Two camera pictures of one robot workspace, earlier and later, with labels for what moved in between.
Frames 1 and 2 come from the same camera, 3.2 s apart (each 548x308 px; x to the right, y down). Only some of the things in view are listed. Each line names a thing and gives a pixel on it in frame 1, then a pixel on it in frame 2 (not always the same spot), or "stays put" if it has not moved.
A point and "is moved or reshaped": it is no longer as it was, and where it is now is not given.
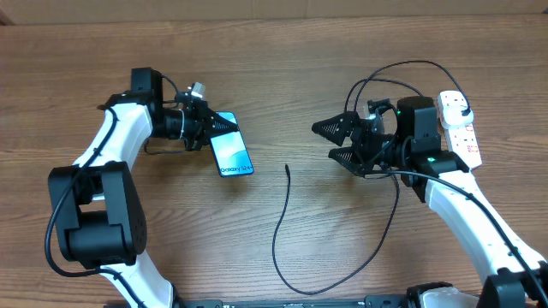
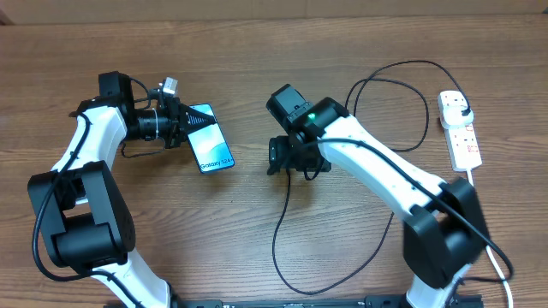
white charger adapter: (453, 117) stays put
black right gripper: (359, 163) to (284, 159)
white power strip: (463, 142) stays put
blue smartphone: (231, 155) is moved or reshaped
